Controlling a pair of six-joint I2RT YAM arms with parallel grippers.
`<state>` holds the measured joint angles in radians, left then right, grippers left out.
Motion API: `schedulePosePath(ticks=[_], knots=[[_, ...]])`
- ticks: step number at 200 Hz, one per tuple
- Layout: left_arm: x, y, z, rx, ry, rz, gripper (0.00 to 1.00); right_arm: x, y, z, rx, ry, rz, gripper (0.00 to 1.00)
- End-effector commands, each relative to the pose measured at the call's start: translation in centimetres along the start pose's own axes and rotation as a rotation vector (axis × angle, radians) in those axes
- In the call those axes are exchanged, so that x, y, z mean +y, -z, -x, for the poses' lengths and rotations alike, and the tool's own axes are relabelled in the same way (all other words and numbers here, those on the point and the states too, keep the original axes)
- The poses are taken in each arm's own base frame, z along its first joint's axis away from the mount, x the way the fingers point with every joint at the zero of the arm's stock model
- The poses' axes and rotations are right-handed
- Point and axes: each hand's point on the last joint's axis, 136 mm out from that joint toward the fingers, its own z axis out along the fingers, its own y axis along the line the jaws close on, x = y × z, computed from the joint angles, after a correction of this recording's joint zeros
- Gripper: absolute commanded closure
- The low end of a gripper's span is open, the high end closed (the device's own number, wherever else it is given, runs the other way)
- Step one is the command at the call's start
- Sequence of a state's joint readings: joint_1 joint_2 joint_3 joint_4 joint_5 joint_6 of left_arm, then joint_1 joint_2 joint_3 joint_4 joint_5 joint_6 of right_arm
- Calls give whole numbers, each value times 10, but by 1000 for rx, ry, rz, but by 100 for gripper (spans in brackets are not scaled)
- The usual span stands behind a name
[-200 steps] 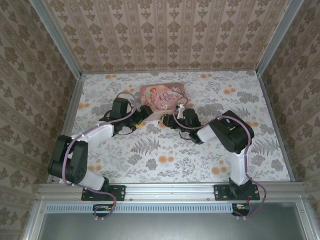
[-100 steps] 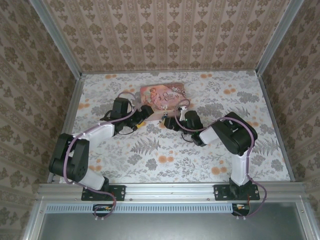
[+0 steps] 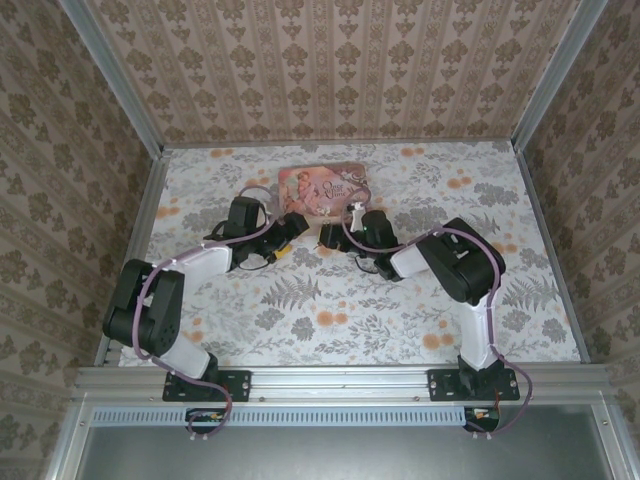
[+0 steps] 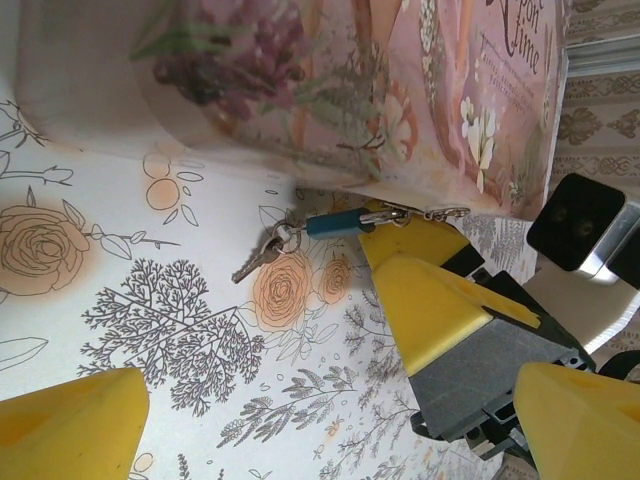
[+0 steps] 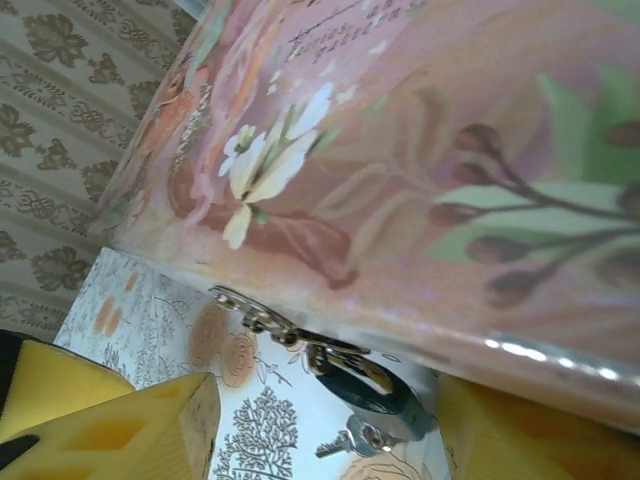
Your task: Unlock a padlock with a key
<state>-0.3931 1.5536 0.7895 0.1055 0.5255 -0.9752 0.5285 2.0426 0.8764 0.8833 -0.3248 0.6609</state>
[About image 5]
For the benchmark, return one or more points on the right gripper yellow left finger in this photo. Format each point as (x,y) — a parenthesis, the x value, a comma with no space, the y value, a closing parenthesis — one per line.
(125,435)

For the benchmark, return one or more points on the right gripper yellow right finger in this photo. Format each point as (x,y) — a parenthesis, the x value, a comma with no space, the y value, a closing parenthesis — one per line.
(525,440)

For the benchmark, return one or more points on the silver key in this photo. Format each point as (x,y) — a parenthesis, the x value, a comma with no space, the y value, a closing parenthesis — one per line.
(360,436)

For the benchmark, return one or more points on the pink floral storage box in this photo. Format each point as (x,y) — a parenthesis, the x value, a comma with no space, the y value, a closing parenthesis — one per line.
(400,150)

